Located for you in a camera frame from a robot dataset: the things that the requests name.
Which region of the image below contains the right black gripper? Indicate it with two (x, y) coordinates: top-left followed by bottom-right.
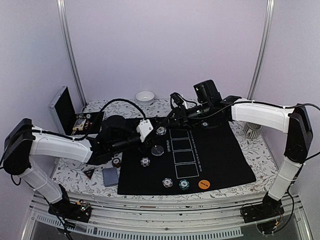
(161, 101), (213, 131)

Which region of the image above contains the green chip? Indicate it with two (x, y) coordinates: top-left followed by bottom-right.
(201, 122), (209, 129)
(179, 179), (190, 191)

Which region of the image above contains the white chip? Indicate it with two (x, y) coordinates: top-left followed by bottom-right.
(156, 126), (167, 136)
(162, 178), (173, 188)
(140, 157), (151, 167)

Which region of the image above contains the clear dealer button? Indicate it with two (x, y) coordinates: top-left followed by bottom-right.
(151, 145), (165, 157)

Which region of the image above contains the orange big blind button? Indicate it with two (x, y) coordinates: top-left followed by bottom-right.
(198, 179), (211, 190)

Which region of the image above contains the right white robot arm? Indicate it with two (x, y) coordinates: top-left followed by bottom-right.
(170, 79), (313, 218)

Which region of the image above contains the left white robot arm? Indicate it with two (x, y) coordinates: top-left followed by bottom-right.
(3, 115), (154, 217)

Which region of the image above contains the red poker chip stack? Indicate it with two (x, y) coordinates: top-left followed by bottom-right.
(111, 157), (121, 168)

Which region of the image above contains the blue card deck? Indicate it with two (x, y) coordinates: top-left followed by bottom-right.
(102, 167), (119, 187)

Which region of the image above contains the silver poker chip case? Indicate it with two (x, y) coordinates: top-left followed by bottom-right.
(48, 85), (104, 137)

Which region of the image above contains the white ribbed cup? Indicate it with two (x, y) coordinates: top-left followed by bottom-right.
(243, 122), (262, 140)

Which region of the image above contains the white ceramic bowl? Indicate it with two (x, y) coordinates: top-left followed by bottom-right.
(135, 90), (156, 106)

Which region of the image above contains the black triangular marker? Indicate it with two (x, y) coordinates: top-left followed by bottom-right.
(82, 168), (95, 180)

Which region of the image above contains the black poker mat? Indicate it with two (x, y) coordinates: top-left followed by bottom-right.
(117, 121), (256, 196)

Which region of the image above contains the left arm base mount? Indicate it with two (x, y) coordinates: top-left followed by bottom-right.
(48, 199), (92, 223)

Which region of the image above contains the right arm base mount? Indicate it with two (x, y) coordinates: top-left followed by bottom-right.
(240, 195), (285, 223)

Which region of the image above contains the right aluminium frame post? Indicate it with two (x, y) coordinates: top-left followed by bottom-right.
(247, 0), (275, 100)

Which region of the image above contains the aluminium frame post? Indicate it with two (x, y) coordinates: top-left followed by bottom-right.
(56, 0), (88, 107)
(247, 0), (275, 100)

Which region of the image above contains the left aluminium frame post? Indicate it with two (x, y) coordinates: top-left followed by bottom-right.
(56, 0), (88, 107)

